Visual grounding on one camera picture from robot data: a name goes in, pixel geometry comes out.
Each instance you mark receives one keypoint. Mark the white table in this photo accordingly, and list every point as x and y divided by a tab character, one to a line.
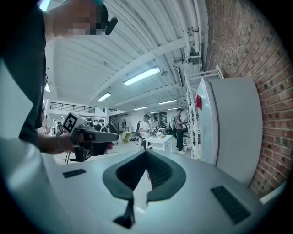
160	139

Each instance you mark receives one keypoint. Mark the person's head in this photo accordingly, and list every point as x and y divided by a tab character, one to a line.
73	18

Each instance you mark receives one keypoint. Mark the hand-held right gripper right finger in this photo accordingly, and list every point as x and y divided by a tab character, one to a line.
167	176

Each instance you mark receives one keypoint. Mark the white ceiling pipes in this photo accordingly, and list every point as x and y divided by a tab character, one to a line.
192	29

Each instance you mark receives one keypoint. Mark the grey wristband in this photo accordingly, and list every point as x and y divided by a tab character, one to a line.
59	141

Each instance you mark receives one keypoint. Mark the person's left hand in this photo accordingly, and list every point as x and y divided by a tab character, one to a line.
68	144

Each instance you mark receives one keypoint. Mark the long ceiling light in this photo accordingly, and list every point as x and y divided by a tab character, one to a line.
140	108
104	97
167	102
142	76

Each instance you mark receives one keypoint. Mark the person's left forearm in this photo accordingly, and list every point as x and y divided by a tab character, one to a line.
48	144

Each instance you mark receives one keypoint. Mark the yellow green stool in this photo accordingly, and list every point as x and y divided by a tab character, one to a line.
126	137

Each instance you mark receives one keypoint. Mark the person's black shirt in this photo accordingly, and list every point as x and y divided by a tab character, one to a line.
25	68

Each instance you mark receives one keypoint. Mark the black head camera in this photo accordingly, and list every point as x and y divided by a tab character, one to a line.
111	25

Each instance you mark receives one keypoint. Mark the white shelf rack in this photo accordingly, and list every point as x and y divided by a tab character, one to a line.
191	123

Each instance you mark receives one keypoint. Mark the grey refrigerator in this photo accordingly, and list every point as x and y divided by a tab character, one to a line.
235	128

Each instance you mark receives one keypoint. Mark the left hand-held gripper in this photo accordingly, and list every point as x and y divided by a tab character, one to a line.
100	136

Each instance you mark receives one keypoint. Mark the white desk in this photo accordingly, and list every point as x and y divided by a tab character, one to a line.
272	193

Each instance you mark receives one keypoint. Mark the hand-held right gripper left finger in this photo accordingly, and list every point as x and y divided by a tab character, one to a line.
123	176

